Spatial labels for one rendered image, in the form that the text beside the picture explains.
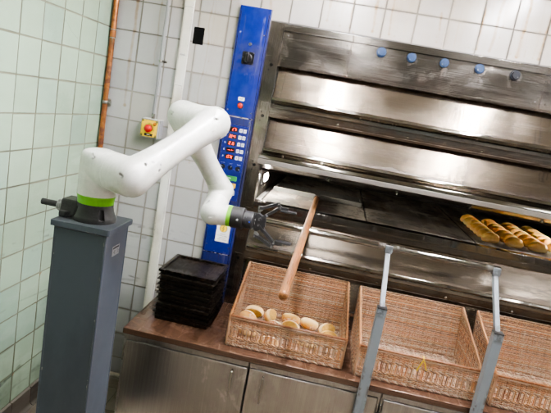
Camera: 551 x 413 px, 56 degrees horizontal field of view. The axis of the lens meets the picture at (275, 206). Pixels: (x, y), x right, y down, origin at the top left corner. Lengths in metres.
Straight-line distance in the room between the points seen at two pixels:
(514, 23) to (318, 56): 0.94
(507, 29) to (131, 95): 1.91
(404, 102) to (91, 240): 1.66
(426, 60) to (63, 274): 1.92
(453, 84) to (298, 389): 1.64
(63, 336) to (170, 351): 0.68
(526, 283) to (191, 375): 1.75
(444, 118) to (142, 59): 1.59
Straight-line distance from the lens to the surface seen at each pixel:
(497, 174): 2.83
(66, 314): 1.96
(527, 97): 2.86
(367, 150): 2.72
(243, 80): 2.73
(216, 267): 2.72
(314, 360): 2.48
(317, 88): 2.72
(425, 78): 2.75
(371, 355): 2.33
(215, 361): 2.49
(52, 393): 2.11
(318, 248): 2.79
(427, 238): 2.81
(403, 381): 2.51
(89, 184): 1.83
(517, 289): 2.98
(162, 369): 2.58
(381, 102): 2.71
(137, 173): 1.69
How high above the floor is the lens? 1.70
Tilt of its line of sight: 11 degrees down
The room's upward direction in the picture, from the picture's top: 10 degrees clockwise
